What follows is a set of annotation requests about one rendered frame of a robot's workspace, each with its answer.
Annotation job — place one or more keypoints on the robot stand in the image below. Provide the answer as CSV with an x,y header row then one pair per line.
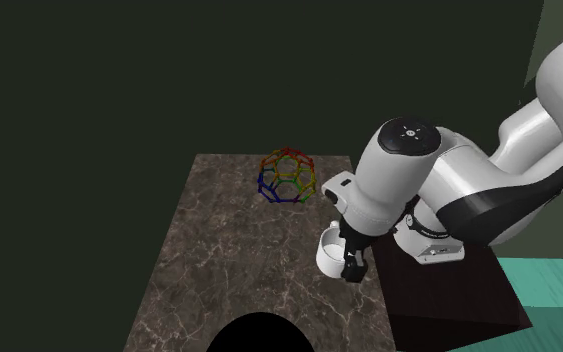
x,y
446,297

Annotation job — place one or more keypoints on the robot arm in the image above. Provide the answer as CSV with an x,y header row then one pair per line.
x,y
393,180

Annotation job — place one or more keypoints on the white cup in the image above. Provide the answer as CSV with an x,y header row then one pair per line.
x,y
330,255

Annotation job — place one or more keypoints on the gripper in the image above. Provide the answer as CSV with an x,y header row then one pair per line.
x,y
350,238

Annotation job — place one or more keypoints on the black round object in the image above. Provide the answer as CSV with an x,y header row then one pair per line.
x,y
260,335

